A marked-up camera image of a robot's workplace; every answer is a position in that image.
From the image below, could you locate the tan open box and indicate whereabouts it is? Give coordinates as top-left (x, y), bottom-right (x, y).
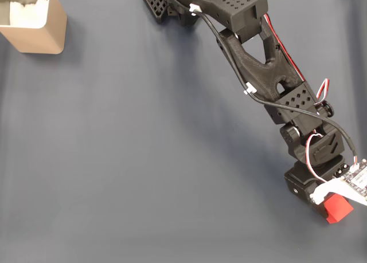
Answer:
top-left (0, 0), bottom-right (68, 55)

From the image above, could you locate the white foam padding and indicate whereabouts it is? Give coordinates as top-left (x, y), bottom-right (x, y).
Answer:
top-left (9, 0), bottom-right (49, 29)

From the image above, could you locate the black camera cable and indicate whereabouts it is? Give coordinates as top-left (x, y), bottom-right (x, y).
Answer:
top-left (189, 7), bottom-right (358, 164)

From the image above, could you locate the camera board on white mount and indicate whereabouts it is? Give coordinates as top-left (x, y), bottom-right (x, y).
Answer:
top-left (309, 158), bottom-right (367, 209)

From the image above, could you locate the grey table mat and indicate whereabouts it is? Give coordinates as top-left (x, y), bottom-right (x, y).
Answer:
top-left (0, 0), bottom-right (367, 263)

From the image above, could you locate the red cube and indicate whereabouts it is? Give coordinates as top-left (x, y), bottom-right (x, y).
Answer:
top-left (323, 194), bottom-right (354, 225)

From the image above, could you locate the red white servo cable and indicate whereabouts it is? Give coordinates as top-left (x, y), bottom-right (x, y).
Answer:
top-left (305, 133), bottom-right (328, 184)
top-left (263, 13), bottom-right (331, 107)

